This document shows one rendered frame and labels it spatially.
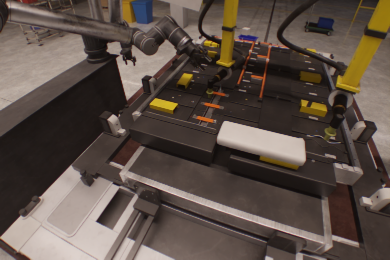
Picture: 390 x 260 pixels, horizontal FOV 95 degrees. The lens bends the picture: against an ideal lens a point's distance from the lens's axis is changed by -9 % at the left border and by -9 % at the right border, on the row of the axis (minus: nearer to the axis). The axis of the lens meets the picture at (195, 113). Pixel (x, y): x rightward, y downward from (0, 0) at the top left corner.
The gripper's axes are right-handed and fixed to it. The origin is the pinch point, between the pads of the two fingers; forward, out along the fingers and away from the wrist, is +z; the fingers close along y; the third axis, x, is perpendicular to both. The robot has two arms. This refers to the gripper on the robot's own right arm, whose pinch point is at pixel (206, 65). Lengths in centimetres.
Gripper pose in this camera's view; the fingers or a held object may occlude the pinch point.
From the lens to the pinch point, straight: 117.9
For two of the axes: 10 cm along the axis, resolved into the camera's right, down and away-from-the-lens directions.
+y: -4.0, 4.8, 7.8
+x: -5.9, 5.2, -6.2
